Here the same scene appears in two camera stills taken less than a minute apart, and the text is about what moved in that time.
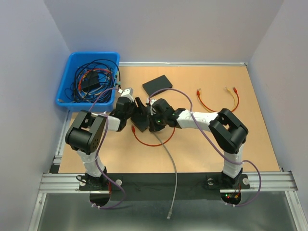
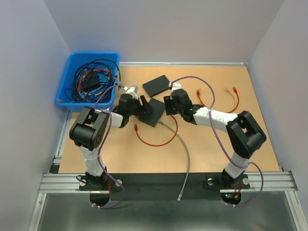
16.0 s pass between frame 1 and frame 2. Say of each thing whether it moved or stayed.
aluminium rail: stayed
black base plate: stayed
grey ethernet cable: moved
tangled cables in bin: stayed
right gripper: moved
